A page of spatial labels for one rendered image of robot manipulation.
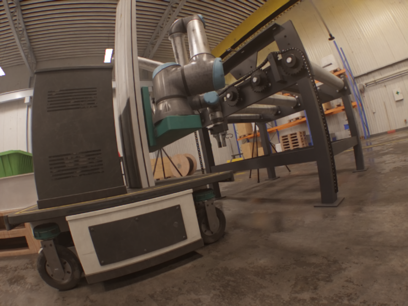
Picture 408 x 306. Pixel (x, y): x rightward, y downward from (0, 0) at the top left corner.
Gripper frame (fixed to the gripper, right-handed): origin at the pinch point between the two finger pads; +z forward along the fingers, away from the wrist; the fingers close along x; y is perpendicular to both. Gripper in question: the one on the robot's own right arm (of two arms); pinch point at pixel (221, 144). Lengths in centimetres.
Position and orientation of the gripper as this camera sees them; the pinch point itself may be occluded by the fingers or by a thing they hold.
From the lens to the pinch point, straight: 129.5
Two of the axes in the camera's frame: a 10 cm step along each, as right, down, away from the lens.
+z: 1.9, 9.8, -0.6
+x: 6.6, -1.7, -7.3
